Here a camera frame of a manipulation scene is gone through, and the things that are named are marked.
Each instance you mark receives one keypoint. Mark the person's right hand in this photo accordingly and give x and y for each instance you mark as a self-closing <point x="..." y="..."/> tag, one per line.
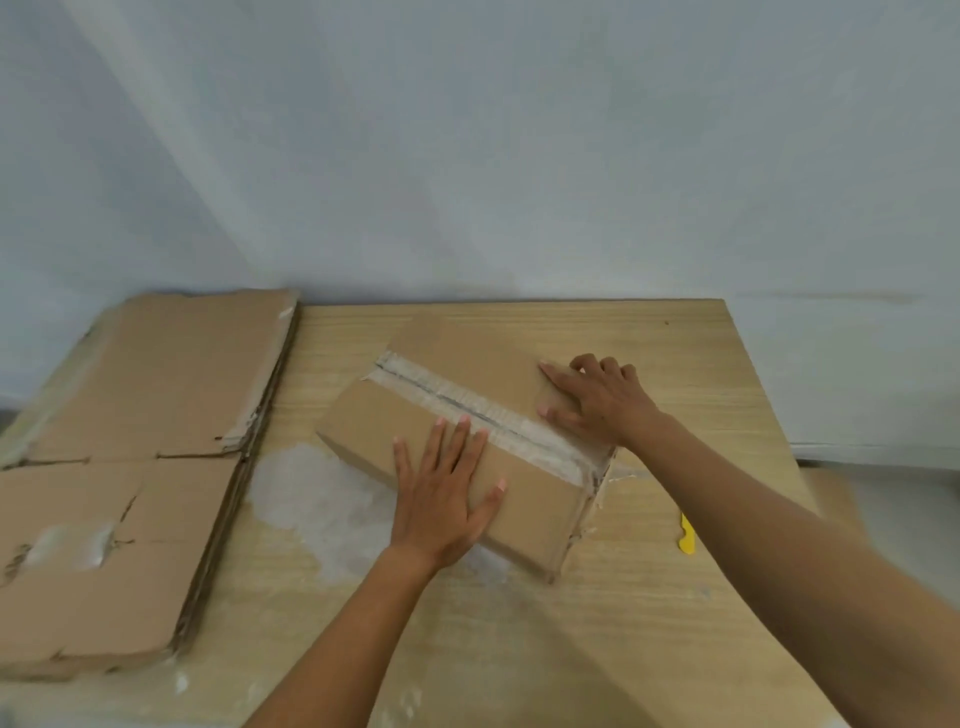
<point x="611" y="405"/>

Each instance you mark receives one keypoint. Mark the person's left hand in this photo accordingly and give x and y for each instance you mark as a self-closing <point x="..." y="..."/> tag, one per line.
<point x="439" y="517"/>

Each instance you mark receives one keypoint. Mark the light wooden table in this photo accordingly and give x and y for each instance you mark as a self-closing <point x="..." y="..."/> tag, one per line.
<point x="675" y="360"/>

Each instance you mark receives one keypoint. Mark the person's left forearm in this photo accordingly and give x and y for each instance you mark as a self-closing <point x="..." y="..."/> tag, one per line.
<point x="337" y="652"/>

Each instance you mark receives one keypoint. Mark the yellow utility knife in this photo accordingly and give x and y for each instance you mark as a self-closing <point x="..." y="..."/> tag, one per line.
<point x="686" y="540"/>

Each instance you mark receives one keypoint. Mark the person's right forearm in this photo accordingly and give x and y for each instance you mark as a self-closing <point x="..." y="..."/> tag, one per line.
<point x="787" y="540"/>

